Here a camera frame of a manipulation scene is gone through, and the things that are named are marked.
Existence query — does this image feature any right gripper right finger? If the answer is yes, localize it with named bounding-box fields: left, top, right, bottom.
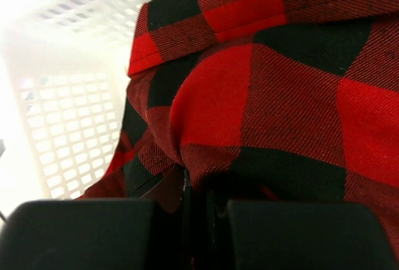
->
left=207, top=192, right=398, bottom=269

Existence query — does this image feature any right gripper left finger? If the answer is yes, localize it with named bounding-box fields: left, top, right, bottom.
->
left=1, top=170, right=191, bottom=269

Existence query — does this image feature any red black plaid shirt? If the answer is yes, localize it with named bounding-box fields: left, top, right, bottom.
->
left=83, top=0, right=398, bottom=269

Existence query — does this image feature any white plastic basket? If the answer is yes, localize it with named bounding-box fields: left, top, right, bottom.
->
left=1, top=0, right=149, bottom=199

